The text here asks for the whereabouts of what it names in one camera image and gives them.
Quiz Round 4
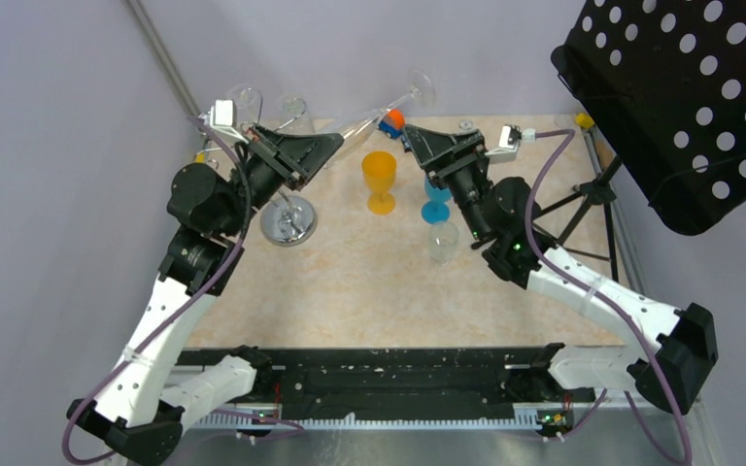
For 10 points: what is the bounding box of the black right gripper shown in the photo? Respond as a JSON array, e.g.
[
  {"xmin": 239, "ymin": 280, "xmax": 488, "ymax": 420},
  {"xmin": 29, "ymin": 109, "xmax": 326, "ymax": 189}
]
[{"xmin": 402, "ymin": 125, "xmax": 492, "ymax": 242}]

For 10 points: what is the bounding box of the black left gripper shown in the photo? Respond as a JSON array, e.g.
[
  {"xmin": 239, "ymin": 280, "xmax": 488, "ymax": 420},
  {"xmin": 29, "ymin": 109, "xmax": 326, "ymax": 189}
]
[{"xmin": 218, "ymin": 121, "xmax": 344, "ymax": 237}]

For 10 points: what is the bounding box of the yellow plastic wine glass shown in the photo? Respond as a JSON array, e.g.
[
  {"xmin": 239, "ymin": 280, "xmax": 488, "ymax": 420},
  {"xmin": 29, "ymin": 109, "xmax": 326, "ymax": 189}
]
[{"xmin": 361, "ymin": 151, "xmax": 397, "ymax": 216}]

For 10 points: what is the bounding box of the clear wine glass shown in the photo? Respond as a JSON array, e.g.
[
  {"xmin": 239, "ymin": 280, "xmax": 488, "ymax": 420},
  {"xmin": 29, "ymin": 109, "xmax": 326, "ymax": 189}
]
[
  {"xmin": 225, "ymin": 83, "xmax": 263, "ymax": 129},
  {"xmin": 428, "ymin": 221, "xmax": 459, "ymax": 265},
  {"xmin": 319, "ymin": 68, "xmax": 436, "ymax": 170}
]

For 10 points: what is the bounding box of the blue plastic wine glass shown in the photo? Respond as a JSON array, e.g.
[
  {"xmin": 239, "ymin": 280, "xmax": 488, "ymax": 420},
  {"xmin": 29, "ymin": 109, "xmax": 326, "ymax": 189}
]
[{"xmin": 421, "ymin": 178, "xmax": 452, "ymax": 224}]

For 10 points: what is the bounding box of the clear wine glass front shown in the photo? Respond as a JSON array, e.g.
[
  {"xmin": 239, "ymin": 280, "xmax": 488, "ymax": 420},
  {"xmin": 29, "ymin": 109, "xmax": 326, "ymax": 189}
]
[{"xmin": 428, "ymin": 221, "xmax": 459, "ymax": 265}]

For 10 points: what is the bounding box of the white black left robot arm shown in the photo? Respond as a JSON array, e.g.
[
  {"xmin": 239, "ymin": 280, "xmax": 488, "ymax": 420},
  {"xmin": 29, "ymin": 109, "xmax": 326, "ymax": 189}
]
[{"xmin": 65, "ymin": 124, "xmax": 345, "ymax": 465}]

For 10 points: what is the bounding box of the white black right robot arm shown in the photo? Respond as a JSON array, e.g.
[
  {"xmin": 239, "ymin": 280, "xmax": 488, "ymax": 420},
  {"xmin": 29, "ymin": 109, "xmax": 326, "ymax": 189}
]
[{"xmin": 402, "ymin": 124, "xmax": 718, "ymax": 415}]

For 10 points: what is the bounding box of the chrome wine glass rack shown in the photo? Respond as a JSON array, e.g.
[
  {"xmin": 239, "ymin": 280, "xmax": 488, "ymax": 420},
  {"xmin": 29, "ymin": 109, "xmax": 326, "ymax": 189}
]
[{"xmin": 193, "ymin": 86, "xmax": 319, "ymax": 247}]

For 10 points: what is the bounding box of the clear wine glass back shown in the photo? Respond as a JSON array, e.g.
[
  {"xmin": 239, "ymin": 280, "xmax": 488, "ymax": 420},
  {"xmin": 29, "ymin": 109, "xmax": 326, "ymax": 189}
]
[{"xmin": 225, "ymin": 83, "xmax": 263, "ymax": 129}]

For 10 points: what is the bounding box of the clear textured glass right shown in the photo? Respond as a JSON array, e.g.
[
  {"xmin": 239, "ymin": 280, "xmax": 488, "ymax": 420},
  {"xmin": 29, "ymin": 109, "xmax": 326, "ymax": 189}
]
[{"xmin": 277, "ymin": 94, "xmax": 315, "ymax": 135}]

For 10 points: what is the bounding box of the blue orange toy car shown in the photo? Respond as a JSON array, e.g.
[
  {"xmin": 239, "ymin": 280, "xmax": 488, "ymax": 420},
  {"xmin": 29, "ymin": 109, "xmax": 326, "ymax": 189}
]
[{"xmin": 377, "ymin": 108, "xmax": 405, "ymax": 140}]

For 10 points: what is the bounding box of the yellow corner block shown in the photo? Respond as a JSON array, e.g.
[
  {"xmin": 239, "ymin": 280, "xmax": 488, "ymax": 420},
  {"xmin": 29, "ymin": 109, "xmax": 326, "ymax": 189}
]
[{"xmin": 574, "ymin": 112, "xmax": 595, "ymax": 130}]

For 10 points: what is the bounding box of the black tripod stand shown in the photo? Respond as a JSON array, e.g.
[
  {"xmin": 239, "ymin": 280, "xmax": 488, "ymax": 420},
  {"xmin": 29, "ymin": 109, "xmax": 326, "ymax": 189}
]
[{"xmin": 534, "ymin": 156, "xmax": 623, "ymax": 282}]

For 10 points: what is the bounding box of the black perforated music stand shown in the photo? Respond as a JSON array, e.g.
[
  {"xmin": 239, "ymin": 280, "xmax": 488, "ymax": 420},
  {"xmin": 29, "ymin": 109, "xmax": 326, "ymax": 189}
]
[{"xmin": 551, "ymin": 1, "xmax": 746, "ymax": 236}]

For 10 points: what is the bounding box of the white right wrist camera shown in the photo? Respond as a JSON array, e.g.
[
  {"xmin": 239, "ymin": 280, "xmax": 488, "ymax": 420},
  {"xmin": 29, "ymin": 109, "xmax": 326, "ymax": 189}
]
[{"xmin": 486, "ymin": 124, "xmax": 536, "ymax": 164}]

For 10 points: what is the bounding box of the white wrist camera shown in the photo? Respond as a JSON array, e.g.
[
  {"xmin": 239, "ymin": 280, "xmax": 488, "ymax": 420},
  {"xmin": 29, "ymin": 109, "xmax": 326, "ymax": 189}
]
[
  {"xmin": 486, "ymin": 124, "xmax": 536, "ymax": 164},
  {"xmin": 202, "ymin": 99, "xmax": 244, "ymax": 141}
]

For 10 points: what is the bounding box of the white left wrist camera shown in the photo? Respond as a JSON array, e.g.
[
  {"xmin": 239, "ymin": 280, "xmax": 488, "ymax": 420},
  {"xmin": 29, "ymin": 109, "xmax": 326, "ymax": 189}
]
[{"xmin": 202, "ymin": 99, "xmax": 244, "ymax": 141}]

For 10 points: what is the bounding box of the aluminium frame rail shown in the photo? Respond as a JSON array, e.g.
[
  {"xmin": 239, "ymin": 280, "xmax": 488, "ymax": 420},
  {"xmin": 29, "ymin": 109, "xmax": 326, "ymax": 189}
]
[{"xmin": 122, "ymin": 0, "xmax": 200, "ymax": 117}]

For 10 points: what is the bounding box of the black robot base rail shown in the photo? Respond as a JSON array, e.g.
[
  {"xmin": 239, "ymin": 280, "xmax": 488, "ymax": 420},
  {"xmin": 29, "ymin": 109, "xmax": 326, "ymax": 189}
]
[{"xmin": 176, "ymin": 347, "xmax": 606, "ymax": 422}]

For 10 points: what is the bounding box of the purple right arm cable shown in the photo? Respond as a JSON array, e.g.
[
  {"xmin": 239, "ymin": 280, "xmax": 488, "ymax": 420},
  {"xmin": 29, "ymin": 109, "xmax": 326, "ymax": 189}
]
[{"xmin": 524, "ymin": 129, "xmax": 695, "ymax": 466}]

